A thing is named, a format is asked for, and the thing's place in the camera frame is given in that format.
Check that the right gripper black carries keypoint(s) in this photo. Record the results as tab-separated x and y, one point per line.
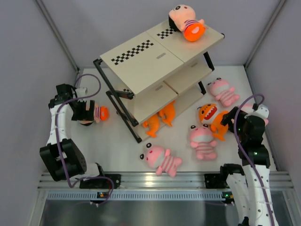
228	117

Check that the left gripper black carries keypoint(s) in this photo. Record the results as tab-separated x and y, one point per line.
85	115

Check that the boy doll orange shorts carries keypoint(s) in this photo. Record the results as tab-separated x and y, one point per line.
100	113

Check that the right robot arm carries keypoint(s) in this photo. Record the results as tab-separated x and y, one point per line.
249	181

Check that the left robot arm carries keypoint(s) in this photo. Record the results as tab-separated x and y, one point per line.
60	154

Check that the orange shark plush under shelf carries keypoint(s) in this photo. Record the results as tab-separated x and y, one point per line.
153	124

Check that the beige three-tier shelf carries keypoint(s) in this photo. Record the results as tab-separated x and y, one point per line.
153	69

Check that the boy doll on shelf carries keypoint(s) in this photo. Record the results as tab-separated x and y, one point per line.
182	18

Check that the orange shark plush on floor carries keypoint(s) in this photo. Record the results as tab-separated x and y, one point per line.
211	115

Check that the pink striped frog plush right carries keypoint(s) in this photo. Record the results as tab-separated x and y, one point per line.
249	109

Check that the pink striped frog plush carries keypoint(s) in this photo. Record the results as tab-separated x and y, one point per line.
161	160
249	109
202	140
223	92

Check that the pink striped frog plush back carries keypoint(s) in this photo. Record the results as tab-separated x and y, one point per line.
223	92

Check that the pink striped frog plush middle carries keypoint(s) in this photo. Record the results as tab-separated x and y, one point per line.
202	140

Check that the pink striped frog plush front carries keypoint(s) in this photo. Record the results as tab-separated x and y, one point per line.
161	160

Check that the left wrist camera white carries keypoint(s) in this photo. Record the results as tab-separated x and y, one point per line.
81	91

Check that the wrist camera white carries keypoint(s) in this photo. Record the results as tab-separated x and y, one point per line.
81	91
262	111

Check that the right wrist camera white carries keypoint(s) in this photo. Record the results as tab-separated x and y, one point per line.
262	111

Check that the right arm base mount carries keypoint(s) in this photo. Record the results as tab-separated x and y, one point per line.
215	181

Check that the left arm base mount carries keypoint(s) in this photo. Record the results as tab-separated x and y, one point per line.
101	183

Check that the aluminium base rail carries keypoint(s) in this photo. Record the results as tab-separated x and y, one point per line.
278	180

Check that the slotted cable duct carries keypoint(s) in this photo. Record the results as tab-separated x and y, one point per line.
137	196

